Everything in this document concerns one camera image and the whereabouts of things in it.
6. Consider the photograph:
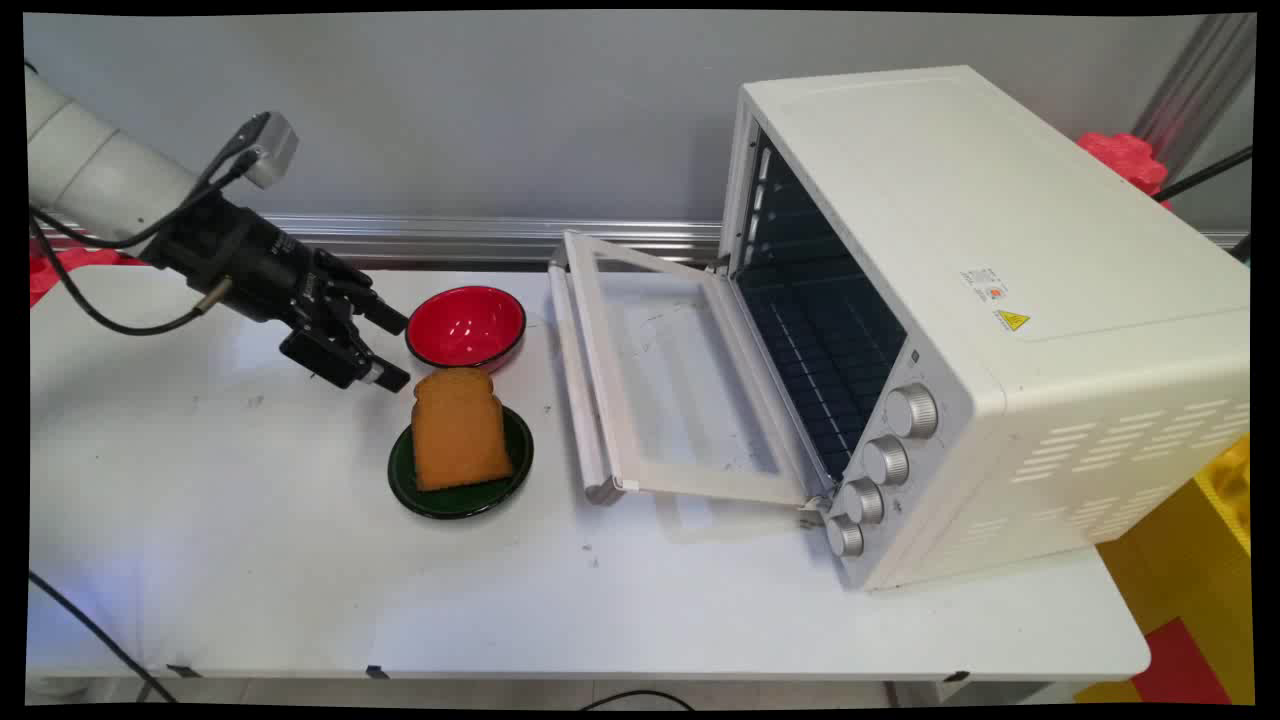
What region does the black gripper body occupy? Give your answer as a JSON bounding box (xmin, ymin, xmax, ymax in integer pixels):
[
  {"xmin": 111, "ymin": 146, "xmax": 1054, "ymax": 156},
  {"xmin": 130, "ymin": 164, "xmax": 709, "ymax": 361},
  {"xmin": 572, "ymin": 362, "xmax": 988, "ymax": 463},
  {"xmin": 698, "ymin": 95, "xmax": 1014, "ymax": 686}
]
[{"xmin": 145, "ymin": 190, "xmax": 348, "ymax": 328}]

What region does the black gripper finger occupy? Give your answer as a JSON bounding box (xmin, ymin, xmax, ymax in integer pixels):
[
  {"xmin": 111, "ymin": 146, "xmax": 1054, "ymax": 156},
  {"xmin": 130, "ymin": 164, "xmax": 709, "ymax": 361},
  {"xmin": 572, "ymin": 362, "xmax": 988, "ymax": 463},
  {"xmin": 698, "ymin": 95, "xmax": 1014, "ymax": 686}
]
[
  {"xmin": 317, "ymin": 250, "xmax": 410, "ymax": 337},
  {"xmin": 279, "ymin": 320, "xmax": 412, "ymax": 394}
]

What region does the white glass oven door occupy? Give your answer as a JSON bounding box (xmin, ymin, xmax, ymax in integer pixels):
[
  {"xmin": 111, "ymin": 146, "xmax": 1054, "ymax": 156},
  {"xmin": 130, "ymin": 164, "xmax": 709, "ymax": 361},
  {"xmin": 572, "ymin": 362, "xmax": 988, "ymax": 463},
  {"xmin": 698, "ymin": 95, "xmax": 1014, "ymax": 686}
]
[{"xmin": 548, "ymin": 230, "xmax": 831, "ymax": 509}]

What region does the red bowl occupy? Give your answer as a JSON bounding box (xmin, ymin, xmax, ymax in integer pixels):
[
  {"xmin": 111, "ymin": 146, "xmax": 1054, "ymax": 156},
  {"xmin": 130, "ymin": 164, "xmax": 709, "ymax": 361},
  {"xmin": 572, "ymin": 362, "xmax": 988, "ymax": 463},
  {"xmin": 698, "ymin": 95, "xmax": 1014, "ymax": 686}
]
[{"xmin": 405, "ymin": 285, "xmax": 528, "ymax": 375}]

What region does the brown toast slice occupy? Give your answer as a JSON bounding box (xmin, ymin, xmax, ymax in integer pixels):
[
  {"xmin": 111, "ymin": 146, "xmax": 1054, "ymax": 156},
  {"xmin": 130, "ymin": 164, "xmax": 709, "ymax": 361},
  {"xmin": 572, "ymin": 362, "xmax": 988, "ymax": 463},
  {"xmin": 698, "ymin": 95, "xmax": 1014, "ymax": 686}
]
[{"xmin": 410, "ymin": 367, "xmax": 515, "ymax": 493}]

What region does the dark green plate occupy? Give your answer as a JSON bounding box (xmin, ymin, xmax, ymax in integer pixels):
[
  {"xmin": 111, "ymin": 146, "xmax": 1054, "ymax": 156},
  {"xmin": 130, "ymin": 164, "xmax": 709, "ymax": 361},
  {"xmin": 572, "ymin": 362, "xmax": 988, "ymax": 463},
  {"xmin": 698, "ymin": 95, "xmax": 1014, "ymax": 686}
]
[{"xmin": 387, "ymin": 404, "xmax": 535, "ymax": 521}]

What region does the silver oven knob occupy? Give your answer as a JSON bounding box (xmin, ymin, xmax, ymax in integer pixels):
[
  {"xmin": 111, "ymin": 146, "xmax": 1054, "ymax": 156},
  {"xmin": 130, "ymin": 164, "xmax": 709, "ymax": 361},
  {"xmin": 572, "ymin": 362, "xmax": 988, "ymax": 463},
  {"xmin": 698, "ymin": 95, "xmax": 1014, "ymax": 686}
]
[
  {"xmin": 862, "ymin": 435, "xmax": 911, "ymax": 488},
  {"xmin": 838, "ymin": 477, "xmax": 887, "ymax": 526},
  {"xmin": 884, "ymin": 383, "xmax": 940, "ymax": 440},
  {"xmin": 825, "ymin": 514, "xmax": 866, "ymax": 559}
]

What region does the white printed label sticker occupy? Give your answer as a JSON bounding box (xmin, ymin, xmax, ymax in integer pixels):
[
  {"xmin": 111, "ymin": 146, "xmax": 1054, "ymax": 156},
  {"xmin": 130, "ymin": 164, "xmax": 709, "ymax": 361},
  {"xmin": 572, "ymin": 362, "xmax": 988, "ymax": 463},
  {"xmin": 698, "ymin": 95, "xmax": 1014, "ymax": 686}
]
[{"xmin": 962, "ymin": 266, "xmax": 1011, "ymax": 304}]

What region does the white toaster oven body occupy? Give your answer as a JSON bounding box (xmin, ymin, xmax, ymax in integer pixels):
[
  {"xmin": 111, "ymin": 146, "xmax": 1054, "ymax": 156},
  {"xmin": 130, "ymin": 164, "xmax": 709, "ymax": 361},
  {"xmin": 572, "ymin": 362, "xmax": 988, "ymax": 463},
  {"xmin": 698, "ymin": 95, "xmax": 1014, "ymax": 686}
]
[{"xmin": 720, "ymin": 65, "xmax": 1252, "ymax": 593}]

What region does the red plastic knobbed object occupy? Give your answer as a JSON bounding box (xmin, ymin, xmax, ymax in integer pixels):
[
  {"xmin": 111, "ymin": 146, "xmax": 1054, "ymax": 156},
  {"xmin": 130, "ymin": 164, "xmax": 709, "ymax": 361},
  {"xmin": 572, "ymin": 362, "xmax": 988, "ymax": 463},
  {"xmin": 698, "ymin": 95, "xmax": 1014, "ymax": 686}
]
[{"xmin": 1077, "ymin": 130, "xmax": 1173, "ymax": 208}]

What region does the yellow foam mat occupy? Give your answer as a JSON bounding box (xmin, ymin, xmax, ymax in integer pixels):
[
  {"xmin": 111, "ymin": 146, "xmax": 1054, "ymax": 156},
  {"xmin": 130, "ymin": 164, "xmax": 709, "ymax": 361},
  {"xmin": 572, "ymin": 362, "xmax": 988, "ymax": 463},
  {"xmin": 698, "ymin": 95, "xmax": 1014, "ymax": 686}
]
[{"xmin": 1075, "ymin": 478, "xmax": 1256, "ymax": 706}]

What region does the red foam mat tile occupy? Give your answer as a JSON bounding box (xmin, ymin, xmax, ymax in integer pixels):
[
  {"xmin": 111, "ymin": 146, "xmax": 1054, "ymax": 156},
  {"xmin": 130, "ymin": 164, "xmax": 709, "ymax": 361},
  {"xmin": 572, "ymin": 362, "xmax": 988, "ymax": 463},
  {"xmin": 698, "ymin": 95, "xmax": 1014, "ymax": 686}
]
[{"xmin": 1130, "ymin": 617, "xmax": 1234, "ymax": 706}]

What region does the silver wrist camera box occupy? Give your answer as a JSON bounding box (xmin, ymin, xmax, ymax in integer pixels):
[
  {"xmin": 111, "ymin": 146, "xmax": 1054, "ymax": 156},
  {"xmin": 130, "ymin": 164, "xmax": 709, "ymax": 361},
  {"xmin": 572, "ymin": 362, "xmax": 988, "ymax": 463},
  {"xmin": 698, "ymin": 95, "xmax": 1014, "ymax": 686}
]
[{"xmin": 240, "ymin": 111, "xmax": 301, "ymax": 191}]

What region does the black camera cable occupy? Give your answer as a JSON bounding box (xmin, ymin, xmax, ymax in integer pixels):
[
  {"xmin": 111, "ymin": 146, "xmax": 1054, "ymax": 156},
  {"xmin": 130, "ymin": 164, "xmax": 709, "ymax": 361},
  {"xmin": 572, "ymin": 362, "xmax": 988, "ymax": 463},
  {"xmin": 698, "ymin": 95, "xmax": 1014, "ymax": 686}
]
[{"xmin": 28, "ymin": 112, "xmax": 272, "ymax": 251}]

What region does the red plastic bracket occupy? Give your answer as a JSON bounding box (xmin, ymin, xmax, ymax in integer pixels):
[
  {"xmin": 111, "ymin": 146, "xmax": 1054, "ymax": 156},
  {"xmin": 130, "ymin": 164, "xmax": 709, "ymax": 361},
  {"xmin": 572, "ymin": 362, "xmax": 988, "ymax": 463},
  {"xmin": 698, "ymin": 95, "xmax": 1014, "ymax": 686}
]
[{"xmin": 28, "ymin": 245, "xmax": 147, "ymax": 307}]

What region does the black floor cable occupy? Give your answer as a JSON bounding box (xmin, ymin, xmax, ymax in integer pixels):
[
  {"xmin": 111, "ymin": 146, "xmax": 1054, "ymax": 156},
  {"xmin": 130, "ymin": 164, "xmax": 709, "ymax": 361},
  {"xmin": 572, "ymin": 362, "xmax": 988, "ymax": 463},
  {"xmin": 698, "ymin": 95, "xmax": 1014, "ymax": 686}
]
[{"xmin": 28, "ymin": 570, "xmax": 179, "ymax": 705}]

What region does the black looped cable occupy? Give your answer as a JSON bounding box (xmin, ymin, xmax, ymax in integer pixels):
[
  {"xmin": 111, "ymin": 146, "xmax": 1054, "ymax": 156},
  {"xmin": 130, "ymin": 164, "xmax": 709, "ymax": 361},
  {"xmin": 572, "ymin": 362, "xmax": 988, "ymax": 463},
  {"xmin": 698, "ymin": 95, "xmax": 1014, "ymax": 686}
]
[{"xmin": 580, "ymin": 688, "xmax": 697, "ymax": 713}]

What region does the dark wire oven rack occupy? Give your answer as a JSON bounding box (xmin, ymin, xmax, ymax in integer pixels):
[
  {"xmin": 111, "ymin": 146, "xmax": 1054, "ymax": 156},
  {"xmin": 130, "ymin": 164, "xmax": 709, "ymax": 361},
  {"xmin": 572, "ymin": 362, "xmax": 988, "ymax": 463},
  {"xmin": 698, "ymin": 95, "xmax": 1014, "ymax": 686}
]
[{"xmin": 740, "ymin": 255, "xmax": 907, "ymax": 477}]

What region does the thin black cable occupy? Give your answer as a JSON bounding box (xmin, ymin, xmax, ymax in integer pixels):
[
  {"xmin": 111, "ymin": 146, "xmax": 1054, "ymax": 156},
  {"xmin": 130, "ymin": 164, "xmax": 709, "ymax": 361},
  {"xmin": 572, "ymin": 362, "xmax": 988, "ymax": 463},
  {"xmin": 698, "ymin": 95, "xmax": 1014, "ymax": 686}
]
[{"xmin": 1152, "ymin": 145, "xmax": 1254, "ymax": 205}]

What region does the aluminium frame post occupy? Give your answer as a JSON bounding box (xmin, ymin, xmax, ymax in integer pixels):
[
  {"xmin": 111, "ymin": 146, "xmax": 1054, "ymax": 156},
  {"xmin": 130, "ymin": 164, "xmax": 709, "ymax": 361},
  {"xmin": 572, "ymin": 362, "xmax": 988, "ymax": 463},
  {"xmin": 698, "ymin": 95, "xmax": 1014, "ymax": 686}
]
[{"xmin": 1133, "ymin": 12, "xmax": 1257, "ymax": 181}]

